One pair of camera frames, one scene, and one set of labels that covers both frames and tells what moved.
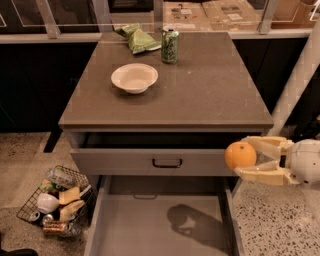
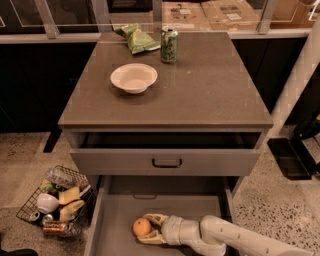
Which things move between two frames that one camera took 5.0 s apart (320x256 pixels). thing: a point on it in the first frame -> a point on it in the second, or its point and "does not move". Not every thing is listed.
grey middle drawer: [165, 215] does not move
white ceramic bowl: [135, 78] does not move
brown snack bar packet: [53, 226] does not move
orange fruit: [240, 154] -> [141, 226]
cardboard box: [212, 15] does not move
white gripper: [306, 160] -> [172, 229]
